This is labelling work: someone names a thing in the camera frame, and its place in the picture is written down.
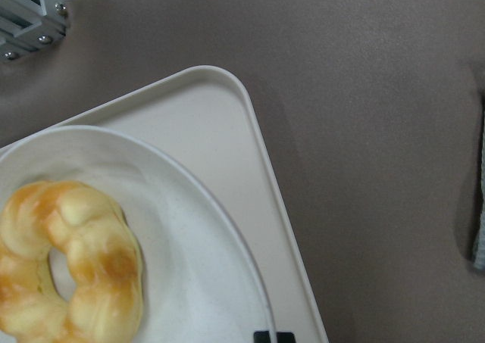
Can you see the white plate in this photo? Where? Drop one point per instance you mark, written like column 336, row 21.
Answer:
column 200, row 282

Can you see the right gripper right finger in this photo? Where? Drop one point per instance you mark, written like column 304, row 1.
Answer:
column 286, row 337

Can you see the aluminium frame post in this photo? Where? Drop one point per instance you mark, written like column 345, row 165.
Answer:
column 28, row 26

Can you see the twisted glazed donut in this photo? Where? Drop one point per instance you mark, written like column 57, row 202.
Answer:
column 70, row 266

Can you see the grey folded cloth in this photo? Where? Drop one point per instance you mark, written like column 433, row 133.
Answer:
column 478, row 246

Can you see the cream rabbit tray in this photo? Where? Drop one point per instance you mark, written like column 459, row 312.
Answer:
column 203, row 118

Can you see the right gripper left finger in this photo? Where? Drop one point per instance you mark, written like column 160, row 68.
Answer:
column 261, row 337

